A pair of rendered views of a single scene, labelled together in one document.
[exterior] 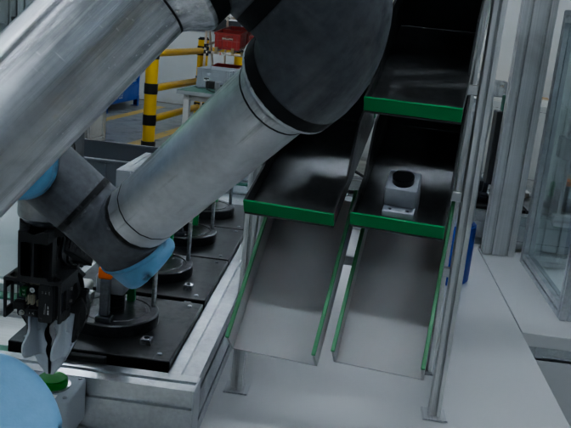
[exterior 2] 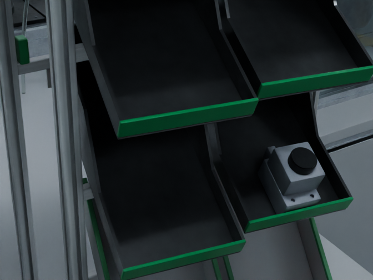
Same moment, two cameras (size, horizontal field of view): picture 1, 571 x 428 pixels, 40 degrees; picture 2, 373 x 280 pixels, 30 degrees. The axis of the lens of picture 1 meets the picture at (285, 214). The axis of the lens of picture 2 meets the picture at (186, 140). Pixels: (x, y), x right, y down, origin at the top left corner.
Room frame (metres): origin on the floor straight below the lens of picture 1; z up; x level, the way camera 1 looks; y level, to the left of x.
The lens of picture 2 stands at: (0.62, 0.33, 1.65)
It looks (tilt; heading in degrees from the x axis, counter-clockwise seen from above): 30 degrees down; 322
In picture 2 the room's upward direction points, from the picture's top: 2 degrees clockwise
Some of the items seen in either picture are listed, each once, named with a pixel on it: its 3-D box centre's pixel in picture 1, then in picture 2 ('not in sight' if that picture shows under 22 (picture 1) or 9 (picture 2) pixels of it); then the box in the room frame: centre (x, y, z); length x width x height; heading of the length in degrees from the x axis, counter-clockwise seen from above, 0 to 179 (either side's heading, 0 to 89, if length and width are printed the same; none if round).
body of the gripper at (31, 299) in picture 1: (46, 267); not in sight; (0.91, 0.29, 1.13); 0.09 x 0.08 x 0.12; 176
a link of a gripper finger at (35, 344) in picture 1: (34, 344); not in sight; (0.91, 0.30, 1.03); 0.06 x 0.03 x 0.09; 176
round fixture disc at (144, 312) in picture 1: (114, 314); not in sight; (1.15, 0.25, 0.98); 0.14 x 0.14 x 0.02
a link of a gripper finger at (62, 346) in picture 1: (57, 347); not in sight; (0.91, 0.27, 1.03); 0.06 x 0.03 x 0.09; 176
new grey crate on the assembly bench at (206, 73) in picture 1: (218, 78); not in sight; (6.83, 0.70, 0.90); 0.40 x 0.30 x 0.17; 171
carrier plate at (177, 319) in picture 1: (113, 325); not in sight; (1.15, 0.25, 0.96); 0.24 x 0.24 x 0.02; 86
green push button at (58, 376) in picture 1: (52, 384); not in sight; (0.93, 0.28, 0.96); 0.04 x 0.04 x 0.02
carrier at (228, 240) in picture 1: (185, 219); not in sight; (1.65, 0.22, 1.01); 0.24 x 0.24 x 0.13; 86
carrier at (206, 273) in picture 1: (156, 250); not in sight; (1.40, 0.24, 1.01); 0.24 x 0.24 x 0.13; 86
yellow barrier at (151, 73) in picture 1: (200, 85); not in sight; (9.60, 1.19, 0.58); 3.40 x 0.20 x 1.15; 169
